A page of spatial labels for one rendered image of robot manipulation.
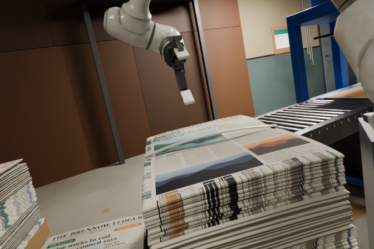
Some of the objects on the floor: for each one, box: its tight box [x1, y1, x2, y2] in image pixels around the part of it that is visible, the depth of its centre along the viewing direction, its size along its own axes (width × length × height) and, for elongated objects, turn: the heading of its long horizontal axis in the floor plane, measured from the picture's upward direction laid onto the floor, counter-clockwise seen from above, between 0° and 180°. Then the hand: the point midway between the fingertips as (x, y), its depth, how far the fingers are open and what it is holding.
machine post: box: [286, 15, 309, 103], centre depth 219 cm, size 9×9×155 cm
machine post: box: [329, 21, 348, 90], centre depth 243 cm, size 9×9×155 cm
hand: (186, 80), depth 62 cm, fingers open, 13 cm apart
